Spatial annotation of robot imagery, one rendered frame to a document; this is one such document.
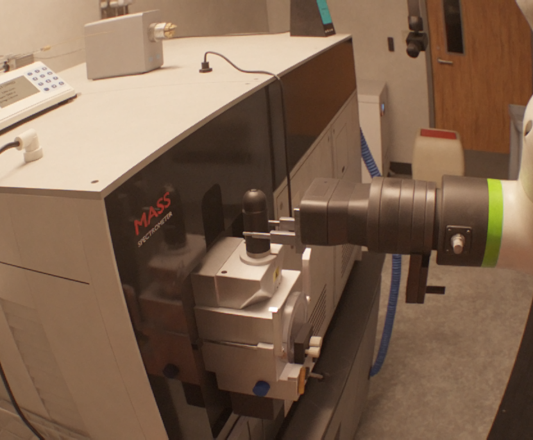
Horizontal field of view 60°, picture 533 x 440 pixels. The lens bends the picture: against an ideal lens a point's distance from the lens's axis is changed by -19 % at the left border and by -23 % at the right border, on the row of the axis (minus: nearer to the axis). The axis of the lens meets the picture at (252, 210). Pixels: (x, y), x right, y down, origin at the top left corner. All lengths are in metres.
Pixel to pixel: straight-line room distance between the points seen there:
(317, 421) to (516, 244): 0.74
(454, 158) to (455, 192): 2.68
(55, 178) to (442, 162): 2.86
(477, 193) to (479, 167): 4.05
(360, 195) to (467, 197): 0.12
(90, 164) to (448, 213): 0.33
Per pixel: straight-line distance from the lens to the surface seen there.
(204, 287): 0.60
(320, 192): 0.55
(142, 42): 0.98
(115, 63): 1.02
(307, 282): 0.67
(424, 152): 3.20
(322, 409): 1.19
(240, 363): 0.64
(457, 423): 2.18
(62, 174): 0.48
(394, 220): 0.52
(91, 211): 0.43
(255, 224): 0.58
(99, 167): 0.48
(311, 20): 1.41
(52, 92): 0.84
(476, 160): 4.55
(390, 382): 2.35
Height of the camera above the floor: 1.58
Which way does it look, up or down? 23 degrees down
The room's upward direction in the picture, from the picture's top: 5 degrees counter-clockwise
